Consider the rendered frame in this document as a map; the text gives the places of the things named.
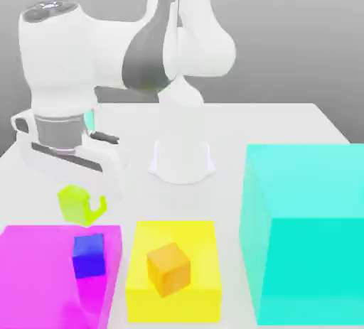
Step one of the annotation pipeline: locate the large magenta box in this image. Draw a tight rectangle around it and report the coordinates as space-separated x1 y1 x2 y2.
0 224 124 329

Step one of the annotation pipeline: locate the large yellow box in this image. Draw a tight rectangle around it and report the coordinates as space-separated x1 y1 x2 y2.
124 220 223 323

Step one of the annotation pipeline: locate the small orange cube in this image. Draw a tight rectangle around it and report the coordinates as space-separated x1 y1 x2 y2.
146 242 192 298

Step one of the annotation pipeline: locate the large cyan box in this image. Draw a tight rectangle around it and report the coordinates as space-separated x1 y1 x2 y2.
238 143 364 326

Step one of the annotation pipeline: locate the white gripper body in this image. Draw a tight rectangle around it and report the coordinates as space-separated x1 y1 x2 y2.
16 133 129 183

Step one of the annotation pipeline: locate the small blue cube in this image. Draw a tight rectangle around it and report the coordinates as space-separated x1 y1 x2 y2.
71 232 107 280

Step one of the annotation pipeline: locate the small lime green cube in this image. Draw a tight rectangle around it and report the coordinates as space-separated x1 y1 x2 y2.
56 184 108 228

